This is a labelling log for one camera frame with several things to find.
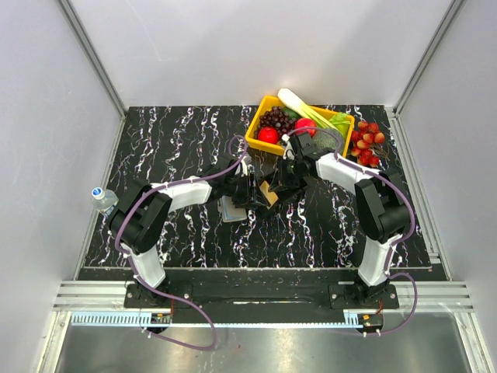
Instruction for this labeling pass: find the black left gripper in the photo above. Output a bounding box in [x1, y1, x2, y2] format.
[224, 173, 268, 209]

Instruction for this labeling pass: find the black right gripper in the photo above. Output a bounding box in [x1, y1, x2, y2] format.
[269, 156, 304, 194]

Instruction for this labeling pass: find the beige leather card holder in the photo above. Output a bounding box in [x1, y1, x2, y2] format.
[217, 196, 248, 223]

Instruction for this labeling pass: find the black plastic card box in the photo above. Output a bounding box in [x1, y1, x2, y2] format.
[248, 159, 311, 216]

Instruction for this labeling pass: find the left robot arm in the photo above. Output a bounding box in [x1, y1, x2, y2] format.
[107, 155, 257, 307]

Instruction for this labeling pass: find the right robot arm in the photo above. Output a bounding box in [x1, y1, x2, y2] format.
[267, 131, 415, 308]

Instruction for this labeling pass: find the green melon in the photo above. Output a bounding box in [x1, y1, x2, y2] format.
[313, 129, 346, 155]

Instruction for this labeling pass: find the red apple left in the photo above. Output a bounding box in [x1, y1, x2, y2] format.
[257, 127, 280, 145]

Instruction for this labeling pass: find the red apple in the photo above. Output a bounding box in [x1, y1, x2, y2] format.
[257, 127, 280, 145]
[294, 118, 317, 138]

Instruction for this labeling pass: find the red apple right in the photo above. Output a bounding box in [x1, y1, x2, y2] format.
[294, 118, 317, 138]

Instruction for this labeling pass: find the dark purple grape bunch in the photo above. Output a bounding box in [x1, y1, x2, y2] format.
[256, 106, 299, 136]

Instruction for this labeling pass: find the white green leek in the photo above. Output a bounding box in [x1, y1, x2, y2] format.
[277, 88, 337, 130]

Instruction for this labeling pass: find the green lettuce leaf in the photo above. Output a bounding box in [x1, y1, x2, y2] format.
[329, 113, 350, 138]

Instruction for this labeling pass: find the red lychee bunch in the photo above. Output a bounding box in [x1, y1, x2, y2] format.
[349, 120, 390, 168]

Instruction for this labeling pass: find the yellow plastic bin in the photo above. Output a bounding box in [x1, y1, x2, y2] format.
[245, 96, 355, 157]

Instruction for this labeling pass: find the clear plastic water bottle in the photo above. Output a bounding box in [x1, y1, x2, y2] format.
[92, 187, 119, 218]

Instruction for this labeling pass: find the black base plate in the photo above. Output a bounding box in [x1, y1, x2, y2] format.
[123, 269, 399, 324]

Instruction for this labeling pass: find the aluminium frame rail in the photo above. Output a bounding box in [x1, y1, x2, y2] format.
[56, 0, 127, 117]

